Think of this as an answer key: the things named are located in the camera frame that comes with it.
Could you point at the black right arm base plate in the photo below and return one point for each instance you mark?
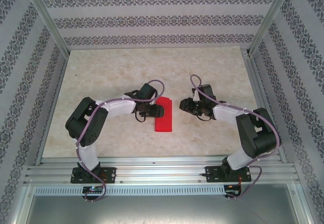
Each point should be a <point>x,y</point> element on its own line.
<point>211,173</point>

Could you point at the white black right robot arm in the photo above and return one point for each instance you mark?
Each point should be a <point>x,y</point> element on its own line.
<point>255,138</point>

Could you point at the aluminium frame post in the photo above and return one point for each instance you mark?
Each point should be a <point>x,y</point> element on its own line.
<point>45,16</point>
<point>272,16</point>

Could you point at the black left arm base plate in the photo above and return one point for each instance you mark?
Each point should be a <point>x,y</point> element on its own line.
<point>110,174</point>

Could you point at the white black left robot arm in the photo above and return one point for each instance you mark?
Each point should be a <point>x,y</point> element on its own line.
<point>86,123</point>

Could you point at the grey metal sheet panel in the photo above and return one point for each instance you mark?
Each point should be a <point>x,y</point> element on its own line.
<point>162,210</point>

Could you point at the aluminium mounting rail beam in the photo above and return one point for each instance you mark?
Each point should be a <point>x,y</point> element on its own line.
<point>162,169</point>

